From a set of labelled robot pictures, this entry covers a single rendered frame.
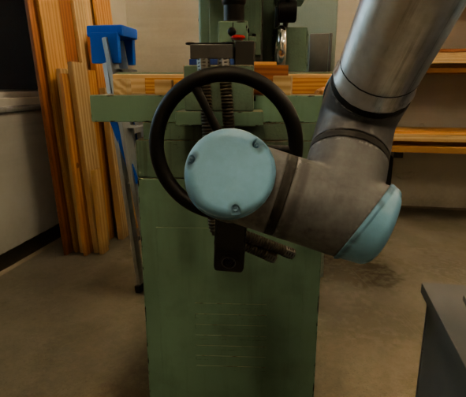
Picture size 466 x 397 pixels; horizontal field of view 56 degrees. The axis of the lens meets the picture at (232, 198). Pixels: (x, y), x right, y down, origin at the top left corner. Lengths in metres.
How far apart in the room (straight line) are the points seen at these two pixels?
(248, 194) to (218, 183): 0.03
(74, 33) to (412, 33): 2.54
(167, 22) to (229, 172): 3.32
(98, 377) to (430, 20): 1.42
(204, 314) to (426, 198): 2.77
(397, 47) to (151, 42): 3.38
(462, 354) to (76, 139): 2.12
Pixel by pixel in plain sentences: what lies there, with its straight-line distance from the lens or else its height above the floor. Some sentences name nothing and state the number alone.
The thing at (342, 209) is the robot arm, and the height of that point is 0.80.
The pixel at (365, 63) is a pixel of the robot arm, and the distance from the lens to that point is 0.44.
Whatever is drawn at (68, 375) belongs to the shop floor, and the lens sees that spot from 1.63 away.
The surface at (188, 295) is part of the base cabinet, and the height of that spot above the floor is 0.41.
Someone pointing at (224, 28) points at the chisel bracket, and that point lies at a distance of 1.11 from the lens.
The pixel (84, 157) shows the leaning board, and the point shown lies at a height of 0.55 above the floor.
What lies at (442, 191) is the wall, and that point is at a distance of 3.69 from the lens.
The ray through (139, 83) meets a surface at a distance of 1.20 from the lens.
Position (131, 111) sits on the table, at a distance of 1.03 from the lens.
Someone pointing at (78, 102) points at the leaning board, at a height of 0.84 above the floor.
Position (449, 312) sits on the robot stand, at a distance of 0.84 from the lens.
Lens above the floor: 0.92
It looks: 15 degrees down
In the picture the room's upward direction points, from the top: straight up
